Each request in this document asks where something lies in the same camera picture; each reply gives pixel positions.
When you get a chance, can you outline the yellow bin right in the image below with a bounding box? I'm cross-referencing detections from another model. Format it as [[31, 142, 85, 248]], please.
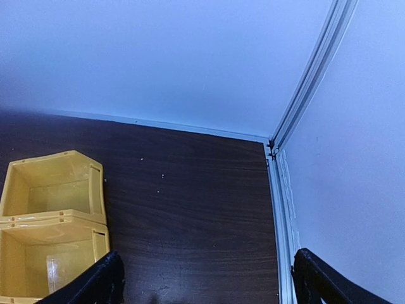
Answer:
[[1, 150, 106, 225]]

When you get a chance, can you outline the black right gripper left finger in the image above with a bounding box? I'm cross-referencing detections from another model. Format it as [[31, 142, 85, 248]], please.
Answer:
[[38, 251, 124, 304]]

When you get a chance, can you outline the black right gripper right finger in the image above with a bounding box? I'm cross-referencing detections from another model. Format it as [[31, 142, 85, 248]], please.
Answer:
[[294, 248, 388, 303]]

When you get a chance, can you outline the yellow bin middle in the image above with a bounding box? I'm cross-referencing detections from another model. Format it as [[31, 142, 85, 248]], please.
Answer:
[[1, 216, 110, 303]]

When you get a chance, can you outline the aluminium right corner post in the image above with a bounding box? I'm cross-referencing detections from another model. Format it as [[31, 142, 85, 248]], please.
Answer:
[[268, 0, 358, 159]]

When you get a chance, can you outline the yellow bin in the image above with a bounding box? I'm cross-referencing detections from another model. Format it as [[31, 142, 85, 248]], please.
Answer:
[[1, 150, 106, 225], [1, 216, 110, 303]]

